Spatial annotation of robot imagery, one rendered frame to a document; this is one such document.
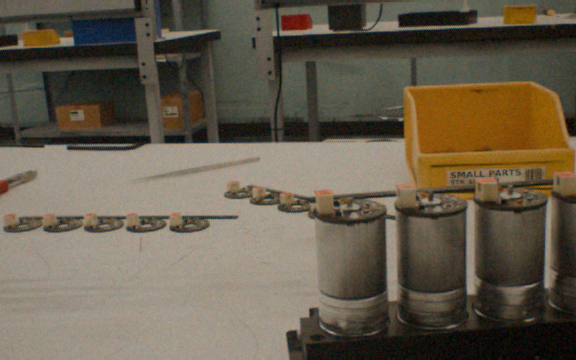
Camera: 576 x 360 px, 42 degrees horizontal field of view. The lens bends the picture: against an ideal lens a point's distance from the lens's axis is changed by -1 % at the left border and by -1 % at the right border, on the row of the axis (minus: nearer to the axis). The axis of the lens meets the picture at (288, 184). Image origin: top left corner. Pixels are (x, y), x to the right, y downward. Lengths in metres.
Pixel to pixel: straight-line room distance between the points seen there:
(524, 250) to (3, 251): 0.30
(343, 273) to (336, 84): 4.48
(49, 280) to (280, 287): 0.12
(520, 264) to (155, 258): 0.21
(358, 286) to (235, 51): 4.62
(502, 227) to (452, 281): 0.02
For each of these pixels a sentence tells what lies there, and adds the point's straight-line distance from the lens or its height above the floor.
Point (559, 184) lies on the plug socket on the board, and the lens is 0.27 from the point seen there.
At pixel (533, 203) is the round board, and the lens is 0.26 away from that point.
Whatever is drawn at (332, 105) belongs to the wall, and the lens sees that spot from 4.74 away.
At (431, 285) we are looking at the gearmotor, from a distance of 0.26.
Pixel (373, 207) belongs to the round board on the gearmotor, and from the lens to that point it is 0.26.
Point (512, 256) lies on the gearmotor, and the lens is 0.26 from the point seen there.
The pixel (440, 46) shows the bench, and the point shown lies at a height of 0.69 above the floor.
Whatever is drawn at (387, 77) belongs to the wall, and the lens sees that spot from 4.67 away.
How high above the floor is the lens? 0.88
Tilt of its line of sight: 14 degrees down
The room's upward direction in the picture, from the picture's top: 3 degrees counter-clockwise
